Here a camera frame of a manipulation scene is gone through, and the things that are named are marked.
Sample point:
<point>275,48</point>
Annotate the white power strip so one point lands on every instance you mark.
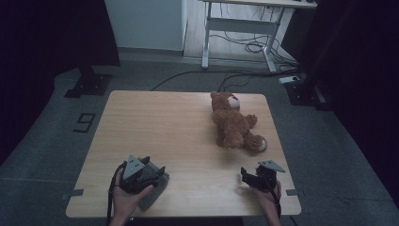
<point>289,79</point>

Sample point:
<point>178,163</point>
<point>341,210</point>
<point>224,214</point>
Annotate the white cabinet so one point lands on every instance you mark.
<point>144,22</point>

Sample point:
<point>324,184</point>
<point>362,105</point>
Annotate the grey fluffy cloth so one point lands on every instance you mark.
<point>155,191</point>

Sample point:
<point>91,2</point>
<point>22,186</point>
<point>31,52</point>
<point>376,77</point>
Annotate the white desk frame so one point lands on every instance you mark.
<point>238,25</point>

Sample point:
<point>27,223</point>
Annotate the brown teddy bear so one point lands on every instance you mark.
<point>233,125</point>

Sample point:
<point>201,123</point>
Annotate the dark curtain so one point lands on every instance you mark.
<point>360,62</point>
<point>47,47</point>

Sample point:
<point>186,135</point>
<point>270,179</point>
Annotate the person's right hand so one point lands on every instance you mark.
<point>266,199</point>

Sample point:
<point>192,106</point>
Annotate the person's left hand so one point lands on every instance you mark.
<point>127,201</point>

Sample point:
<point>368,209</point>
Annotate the grey tape piece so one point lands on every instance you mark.
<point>72,194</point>
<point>295,192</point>

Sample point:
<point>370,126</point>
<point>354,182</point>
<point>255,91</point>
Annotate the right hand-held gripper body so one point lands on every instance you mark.
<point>265,179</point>

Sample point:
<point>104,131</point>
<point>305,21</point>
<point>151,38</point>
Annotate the black floor tape mark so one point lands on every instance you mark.
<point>84,122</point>

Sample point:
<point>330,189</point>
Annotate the black stand base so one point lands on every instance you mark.
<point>306,94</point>
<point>89,84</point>

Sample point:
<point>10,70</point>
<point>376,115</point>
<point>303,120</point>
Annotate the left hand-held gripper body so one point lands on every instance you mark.
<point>133,175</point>

